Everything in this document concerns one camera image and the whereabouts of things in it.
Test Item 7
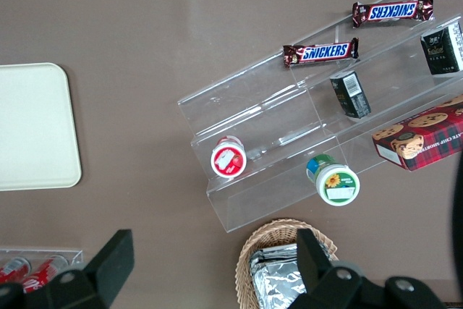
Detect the foil wrapped food packet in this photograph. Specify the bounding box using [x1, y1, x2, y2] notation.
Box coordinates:
[252, 262, 308, 305]
[248, 243, 300, 270]

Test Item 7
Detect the red lid yogurt cup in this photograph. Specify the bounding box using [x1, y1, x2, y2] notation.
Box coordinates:
[211, 135, 248, 179]

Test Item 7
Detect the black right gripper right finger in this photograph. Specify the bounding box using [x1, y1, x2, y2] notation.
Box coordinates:
[294, 228, 363, 309]

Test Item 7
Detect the Snickers chocolate bar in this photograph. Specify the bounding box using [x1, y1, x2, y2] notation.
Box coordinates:
[352, 0, 435, 29]
[282, 37, 360, 69]

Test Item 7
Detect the cream rectangular plastic tray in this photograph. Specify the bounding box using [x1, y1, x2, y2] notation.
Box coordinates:
[0, 62, 82, 192]

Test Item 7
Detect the small black barcode box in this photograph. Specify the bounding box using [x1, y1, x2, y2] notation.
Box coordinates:
[329, 70, 372, 119]

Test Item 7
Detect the light tan wicker basket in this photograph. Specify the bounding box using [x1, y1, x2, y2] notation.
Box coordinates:
[234, 219, 339, 309]

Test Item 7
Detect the red tartan cookie box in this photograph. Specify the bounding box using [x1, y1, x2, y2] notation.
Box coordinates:
[372, 94, 463, 172]

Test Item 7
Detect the clear acrylic stepped display shelf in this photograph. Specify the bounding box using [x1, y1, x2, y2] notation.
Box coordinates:
[177, 0, 463, 234]

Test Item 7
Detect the clear acrylic can holder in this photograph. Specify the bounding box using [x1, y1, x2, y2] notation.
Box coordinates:
[0, 247, 85, 274]

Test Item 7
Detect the green sunflower lid cup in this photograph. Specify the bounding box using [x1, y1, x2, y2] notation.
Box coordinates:
[305, 153, 360, 207]

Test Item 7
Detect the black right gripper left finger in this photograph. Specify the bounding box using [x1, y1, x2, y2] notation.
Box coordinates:
[46, 229, 135, 309]

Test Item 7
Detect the red cola can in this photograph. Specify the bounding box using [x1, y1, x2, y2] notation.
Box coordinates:
[22, 255, 70, 295]
[0, 256, 33, 285]

